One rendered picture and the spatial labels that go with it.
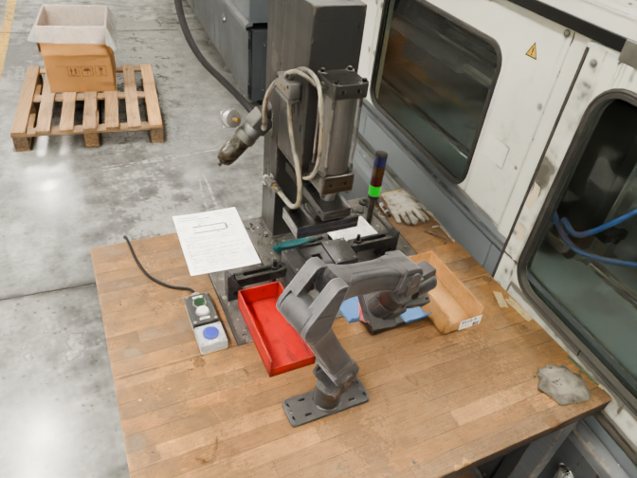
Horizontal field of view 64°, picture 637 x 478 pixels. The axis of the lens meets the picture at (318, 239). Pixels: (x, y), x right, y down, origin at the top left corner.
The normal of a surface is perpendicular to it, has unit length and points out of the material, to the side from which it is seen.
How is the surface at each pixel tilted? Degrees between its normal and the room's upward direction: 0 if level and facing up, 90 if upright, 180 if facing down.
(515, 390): 0
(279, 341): 0
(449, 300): 0
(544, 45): 90
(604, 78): 90
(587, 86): 90
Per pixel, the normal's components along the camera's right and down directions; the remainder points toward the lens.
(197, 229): 0.11, -0.78
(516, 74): -0.93, 0.15
